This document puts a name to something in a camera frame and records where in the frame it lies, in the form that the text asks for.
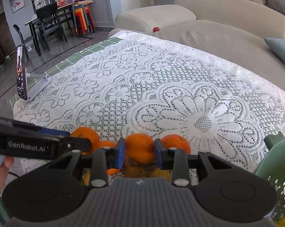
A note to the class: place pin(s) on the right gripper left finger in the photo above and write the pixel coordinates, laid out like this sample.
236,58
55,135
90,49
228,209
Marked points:
104,159

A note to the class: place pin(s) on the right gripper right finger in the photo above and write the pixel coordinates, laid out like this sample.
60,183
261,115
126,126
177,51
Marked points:
177,160

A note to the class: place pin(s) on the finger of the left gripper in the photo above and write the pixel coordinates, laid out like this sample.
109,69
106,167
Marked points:
53,132
75,143

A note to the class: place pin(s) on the green colander bowl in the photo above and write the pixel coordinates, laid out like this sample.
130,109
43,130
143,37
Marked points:
272,168

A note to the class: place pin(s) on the person's left hand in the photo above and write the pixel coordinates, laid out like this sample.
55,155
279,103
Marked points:
4,170

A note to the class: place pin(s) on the yellow lemon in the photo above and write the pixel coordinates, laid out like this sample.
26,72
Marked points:
142,172

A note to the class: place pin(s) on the smartphone on stand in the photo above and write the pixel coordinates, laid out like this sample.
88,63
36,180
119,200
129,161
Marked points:
21,75

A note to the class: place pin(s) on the white lace tablecloth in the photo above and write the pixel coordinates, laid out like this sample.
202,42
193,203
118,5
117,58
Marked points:
135,83

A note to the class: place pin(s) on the black chair at left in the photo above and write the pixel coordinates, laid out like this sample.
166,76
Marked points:
28,39

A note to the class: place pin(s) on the black dining chair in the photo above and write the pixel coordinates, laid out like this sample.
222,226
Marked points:
49,22

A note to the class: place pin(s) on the stacked colourful stools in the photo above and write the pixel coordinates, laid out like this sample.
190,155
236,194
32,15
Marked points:
83,19

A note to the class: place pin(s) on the black dining table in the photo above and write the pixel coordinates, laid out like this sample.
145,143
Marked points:
65,15

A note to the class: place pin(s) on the beige sectional sofa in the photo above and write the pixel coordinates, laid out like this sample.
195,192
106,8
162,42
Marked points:
230,29

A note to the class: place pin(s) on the light blue cushion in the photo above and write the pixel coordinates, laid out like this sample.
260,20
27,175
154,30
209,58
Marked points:
277,46

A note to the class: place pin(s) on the wall picture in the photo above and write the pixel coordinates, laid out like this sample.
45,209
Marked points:
16,5

